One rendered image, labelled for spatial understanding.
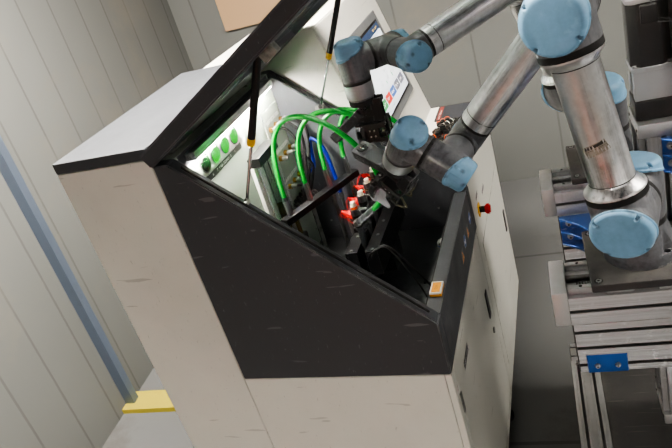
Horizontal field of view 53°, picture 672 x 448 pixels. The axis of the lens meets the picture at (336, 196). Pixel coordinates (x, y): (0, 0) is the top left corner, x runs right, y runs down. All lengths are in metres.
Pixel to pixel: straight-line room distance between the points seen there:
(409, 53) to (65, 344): 2.12
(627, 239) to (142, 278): 1.18
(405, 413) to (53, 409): 1.71
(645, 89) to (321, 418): 1.17
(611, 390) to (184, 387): 1.38
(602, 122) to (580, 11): 0.21
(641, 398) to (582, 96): 1.39
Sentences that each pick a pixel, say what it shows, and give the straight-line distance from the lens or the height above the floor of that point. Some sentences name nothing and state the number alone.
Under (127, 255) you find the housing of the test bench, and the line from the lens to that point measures 1.82.
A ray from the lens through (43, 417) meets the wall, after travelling 3.07.
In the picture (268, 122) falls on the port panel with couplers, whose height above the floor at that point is 1.32.
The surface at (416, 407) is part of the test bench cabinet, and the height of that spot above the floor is 0.68.
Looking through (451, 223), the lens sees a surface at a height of 0.95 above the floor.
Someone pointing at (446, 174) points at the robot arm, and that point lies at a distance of 1.39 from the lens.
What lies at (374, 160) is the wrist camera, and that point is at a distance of 1.56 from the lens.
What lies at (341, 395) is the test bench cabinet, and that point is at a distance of 1.85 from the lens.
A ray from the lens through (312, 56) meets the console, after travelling 2.13.
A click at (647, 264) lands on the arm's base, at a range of 1.53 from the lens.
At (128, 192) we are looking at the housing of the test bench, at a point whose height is 1.40.
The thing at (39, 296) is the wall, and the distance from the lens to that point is 3.05.
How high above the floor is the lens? 1.92
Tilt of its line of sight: 24 degrees down
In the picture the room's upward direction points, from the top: 17 degrees counter-clockwise
